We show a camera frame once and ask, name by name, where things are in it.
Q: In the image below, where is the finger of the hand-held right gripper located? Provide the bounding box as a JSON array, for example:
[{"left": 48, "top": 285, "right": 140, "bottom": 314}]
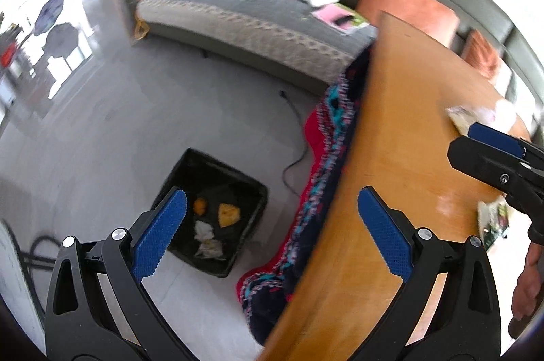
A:
[
  {"left": 467, "top": 122, "right": 544, "bottom": 170},
  {"left": 448, "top": 136, "right": 534, "bottom": 192}
]

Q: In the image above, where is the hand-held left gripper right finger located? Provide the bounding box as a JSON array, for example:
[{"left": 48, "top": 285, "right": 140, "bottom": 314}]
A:
[{"left": 353, "top": 186, "right": 502, "bottom": 361}]

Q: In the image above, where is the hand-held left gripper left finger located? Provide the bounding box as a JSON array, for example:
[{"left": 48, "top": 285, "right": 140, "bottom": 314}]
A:
[{"left": 45, "top": 186, "right": 200, "bottom": 361}]

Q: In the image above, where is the clear plastic wrapper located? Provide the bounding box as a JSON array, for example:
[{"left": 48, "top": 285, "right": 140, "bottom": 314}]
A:
[{"left": 445, "top": 106, "right": 482, "bottom": 132}]

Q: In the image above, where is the black trash bin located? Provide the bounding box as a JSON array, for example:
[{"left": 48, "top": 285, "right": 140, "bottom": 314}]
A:
[{"left": 153, "top": 148, "right": 269, "bottom": 279}]

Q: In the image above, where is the person's right hand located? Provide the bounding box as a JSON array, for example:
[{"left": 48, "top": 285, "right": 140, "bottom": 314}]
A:
[{"left": 510, "top": 244, "right": 544, "bottom": 321}]

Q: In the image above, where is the green printed packet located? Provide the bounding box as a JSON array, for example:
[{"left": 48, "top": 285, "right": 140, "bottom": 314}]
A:
[{"left": 478, "top": 199, "right": 511, "bottom": 251}]

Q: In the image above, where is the yellow orange peel piece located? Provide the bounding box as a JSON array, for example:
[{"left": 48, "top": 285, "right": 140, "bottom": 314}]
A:
[{"left": 218, "top": 203, "right": 241, "bottom": 228}]

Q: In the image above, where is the small orange cushion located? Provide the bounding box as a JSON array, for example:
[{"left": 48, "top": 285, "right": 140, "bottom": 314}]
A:
[{"left": 462, "top": 30, "right": 513, "bottom": 83}]

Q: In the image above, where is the red blue knitted blanket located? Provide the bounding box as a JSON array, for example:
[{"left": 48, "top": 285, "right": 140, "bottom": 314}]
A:
[{"left": 236, "top": 46, "right": 375, "bottom": 345}]

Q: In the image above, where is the large orange cushion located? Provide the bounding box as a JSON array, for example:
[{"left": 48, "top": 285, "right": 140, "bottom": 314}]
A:
[{"left": 356, "top": 0, "right": 462, "bottom": 47}]

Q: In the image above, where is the green book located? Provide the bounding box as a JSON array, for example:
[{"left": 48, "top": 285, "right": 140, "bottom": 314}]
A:
[{"left": 336, "top": 3, "right": 368, "bottom": 29}]

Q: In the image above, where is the pink book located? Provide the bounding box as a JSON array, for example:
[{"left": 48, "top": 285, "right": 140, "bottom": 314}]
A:
[{"left": 313, "top": 3, "right": 358, "bottom": 31}]

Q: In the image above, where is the dark umbrella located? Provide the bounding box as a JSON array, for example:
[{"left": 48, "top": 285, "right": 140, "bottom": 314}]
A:
[
  {"left": 34, "top": 0, "right": 64, "bottom": 36},
  {"left": 45, "top": 23, "right": 79, "bottom": 60}
]

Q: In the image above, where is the grey patterned sofa cover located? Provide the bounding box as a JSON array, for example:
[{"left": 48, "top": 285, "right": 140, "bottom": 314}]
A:
[{"left": 136, "top": 0, "right": 379, "bottom": 85}]

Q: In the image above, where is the black hose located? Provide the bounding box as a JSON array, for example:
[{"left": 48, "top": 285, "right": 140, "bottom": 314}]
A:
[{"left": 17, "top": 233, "right": 64, "bottom": 272}]

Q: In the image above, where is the black floor cable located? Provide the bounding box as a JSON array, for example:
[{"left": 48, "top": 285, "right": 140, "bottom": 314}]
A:
[{"left": 278, "top": 89, "right": 313, "bottom": 198}]

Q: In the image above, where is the yellow strap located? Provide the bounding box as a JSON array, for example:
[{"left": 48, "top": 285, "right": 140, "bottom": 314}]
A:
[{"left": 133, "top": 0, "right": 149, "bottom": 40}]

